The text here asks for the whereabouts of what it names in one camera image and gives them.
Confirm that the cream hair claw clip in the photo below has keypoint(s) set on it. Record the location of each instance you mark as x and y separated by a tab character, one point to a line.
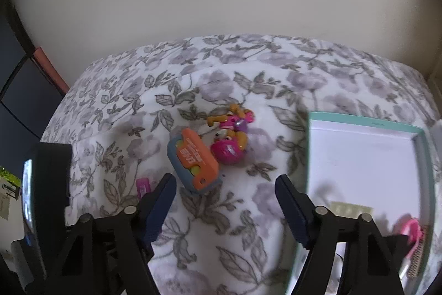
348	208

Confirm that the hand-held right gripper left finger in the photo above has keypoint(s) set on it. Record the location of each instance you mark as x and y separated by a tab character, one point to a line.
162	203

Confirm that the blue and orange toy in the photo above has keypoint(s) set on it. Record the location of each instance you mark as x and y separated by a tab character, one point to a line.
193	160

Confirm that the dark navy cabinet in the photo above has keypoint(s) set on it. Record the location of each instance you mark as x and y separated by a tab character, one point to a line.
20	91

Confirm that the white box with teal rim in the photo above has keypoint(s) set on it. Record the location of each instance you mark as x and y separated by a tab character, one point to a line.
362	163

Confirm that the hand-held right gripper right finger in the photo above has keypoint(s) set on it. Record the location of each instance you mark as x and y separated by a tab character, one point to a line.
293	208

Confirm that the white paper tag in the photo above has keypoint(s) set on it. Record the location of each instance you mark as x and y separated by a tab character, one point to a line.
7	198

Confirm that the magenta small case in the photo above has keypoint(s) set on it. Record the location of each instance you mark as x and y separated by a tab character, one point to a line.
143	188

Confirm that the pink and orange toy figure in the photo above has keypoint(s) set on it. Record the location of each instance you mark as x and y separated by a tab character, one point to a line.
229	146

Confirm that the orange wooden board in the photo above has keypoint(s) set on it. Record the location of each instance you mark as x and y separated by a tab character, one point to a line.
48	68

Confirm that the floral blanket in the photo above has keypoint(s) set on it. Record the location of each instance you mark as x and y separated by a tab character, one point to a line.
214	80

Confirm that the pink plastic band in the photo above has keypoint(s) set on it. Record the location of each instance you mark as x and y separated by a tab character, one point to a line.
411	231

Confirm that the yellow-green packet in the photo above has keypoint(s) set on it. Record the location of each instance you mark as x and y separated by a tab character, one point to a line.
7	174

